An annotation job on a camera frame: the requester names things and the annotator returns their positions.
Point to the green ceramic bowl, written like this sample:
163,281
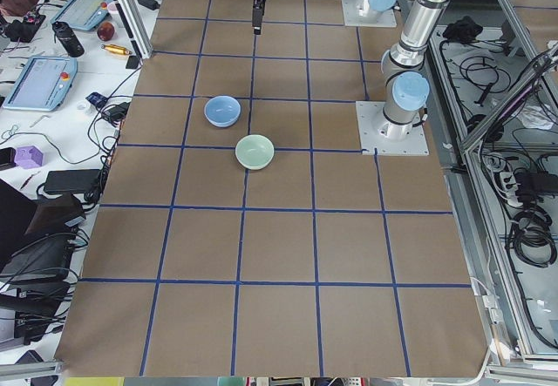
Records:
254,152

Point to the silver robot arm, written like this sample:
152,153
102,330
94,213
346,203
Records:
406,89

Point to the blue ceramic bowl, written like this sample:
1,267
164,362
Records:
222,111

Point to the black smartphone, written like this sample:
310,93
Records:
132,62

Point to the pink lidded white cup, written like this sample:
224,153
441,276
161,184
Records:
112,9

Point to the yellow cylindrical tool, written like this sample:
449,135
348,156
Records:
116,49

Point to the red apple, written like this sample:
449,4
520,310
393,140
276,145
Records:
105,31

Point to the blue teach pendant far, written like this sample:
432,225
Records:
84,15

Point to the blue teach pendant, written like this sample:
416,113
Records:
84,15
43,84

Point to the black water bottle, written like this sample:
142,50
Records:
66,36

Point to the blue teach pendant near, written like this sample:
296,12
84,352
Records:
43,84

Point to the black power adapter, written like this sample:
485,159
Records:
76,181

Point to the purple plastic block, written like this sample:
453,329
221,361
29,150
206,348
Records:
28,157

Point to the aluminium frame post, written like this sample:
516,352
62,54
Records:
135,28

